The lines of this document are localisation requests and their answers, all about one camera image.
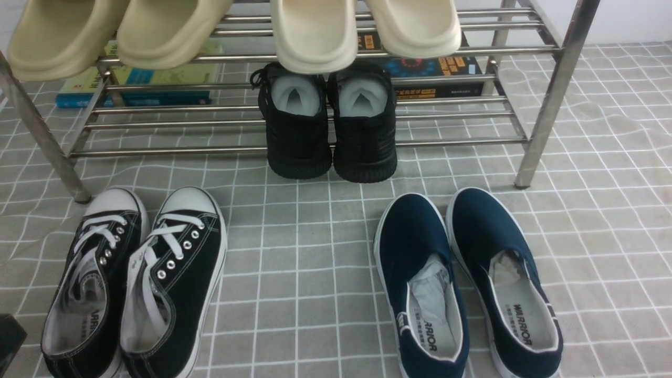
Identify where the left olive green slipper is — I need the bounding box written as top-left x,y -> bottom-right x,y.
7,1 -> 129,81

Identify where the green and blue book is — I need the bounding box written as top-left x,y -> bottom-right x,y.
55,63 -> 221,109

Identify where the black colourful book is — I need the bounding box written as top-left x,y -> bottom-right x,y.
355,57 -> 484,100

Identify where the left black knit shoe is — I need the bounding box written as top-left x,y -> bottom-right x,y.
250,62 -> 333,180

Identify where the cream slipper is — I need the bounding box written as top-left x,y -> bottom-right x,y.
365,1 -> 463,58
270,1 -> 358,75

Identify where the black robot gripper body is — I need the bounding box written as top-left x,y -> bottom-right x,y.
0,313 -> 27,371

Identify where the left cream slipper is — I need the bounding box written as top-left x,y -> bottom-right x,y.
270,1 -> 358,75

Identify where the left navy slip-on shoe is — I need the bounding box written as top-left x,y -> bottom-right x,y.
374,192 -> 469,377

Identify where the right olive green slipper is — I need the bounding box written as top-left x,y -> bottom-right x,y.
116,1 -> 233,70

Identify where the olive green slipper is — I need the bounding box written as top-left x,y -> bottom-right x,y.
116,1 -> 233,70
7,1 -> 129,81

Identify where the right black knit shoe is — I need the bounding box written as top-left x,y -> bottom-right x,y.
327,61 -> 397,183

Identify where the black canvas sneaker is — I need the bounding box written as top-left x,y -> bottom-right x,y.
120,186 -> 227,377
41,187 -> 149,377

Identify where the right navy slip-on shoe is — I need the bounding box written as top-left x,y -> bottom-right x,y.
446,187 -> 564,377

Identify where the navy slip-on shoe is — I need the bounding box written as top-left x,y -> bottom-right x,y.
374,192 -> 469,377
446,187 -> 564,377

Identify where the metal shoe rack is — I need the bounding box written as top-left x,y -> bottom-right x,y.
2,1 -> 599,204

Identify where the black knit shoe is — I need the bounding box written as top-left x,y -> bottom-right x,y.
250,62 -> 333,180
327,61 -> 397,183

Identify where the right cream slipper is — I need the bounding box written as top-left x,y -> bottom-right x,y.
365,1 -> 463,58

